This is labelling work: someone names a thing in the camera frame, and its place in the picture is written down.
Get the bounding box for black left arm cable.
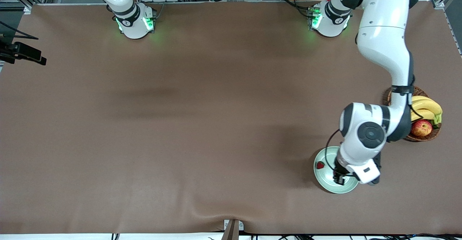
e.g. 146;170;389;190
325;31;423;178

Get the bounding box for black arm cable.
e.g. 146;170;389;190
325;31;423;178
0;21;39;40

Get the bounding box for brown table mat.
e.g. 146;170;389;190
0;0;462;235

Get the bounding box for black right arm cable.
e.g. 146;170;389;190
0;21;39;40

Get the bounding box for brown wicker basket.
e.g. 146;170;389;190
383;86;441;142

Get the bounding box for pale green round plate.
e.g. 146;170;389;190
313;146;361;194

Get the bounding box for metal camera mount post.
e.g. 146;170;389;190
221;219;244;240

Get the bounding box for yellow banana bunch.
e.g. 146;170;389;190
411;96;443;126

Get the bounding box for red apple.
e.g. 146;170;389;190
411;119;433;137

